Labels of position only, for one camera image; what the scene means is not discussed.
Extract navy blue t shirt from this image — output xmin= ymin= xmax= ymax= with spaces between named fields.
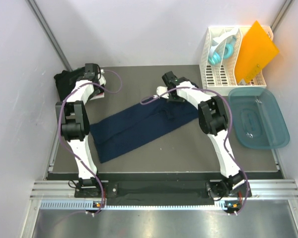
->
xmin=90 ymin=98 xmax=198 ymax=163

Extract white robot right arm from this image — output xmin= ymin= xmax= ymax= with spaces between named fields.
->
xmin=156 ymin=71 xmax=250 ymax=197

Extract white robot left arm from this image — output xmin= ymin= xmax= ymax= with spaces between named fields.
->
xmin=55 ymin=63 xmax=106 ymax=197

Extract folded red t shirt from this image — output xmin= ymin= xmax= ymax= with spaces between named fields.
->
xmin=90 ymin=92 xmax=105 ymax=100

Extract folded black t shirt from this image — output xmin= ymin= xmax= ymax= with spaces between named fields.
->
xmin=54 ymin=67 xmax=85 ymax=101

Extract teal headphones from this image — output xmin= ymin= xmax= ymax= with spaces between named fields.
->
xmin=208 ymin=27 xmax=239 ymax=65

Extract white slotted file organizer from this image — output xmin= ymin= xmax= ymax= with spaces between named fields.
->
xmin=200 ymin=25 xmax=275 ymax=90

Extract orange plastic folder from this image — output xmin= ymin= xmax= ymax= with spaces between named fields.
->
xmin=234 ymin=21 xmax=280 ymax=85

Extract translucent teal plastic bin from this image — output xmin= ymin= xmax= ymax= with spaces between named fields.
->
xmin=228 ymin=86 xmax=290 ymax=150

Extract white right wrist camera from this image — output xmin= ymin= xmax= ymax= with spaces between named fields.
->
xmin=153 ymin=86 xmax=169 ymax=99

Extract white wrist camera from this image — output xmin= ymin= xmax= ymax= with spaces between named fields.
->
xmin=153 ymin=86 xmax=169 ymax=99
xmin=98 ymin=69 xmax=106 ymax=86

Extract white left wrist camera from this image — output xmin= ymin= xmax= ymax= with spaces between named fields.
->
xmin=98 ymin=69 xmax=106 ymax=86

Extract left aluminium corner post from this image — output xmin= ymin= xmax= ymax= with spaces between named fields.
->
xmin=25 ymin=0 xmax=72 ymax=71

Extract aluminium corner post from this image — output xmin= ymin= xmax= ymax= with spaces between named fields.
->
xmin=270 ymin=0 xmax=295 ymax=33
xmin=25 ymin=0 xmax=72 ymax=71

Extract aluminium frame rail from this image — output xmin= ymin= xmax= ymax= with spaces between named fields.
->
xmin=21 ymin=179 xmax=298 ymax=238

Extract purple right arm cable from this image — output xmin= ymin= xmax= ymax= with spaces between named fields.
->
xmin=140 ymin=87 xmax=250 ymax=215

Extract right aluminium corner post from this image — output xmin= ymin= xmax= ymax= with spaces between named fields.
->
xmin=270 ymin=0 xmax=295 ymax=33

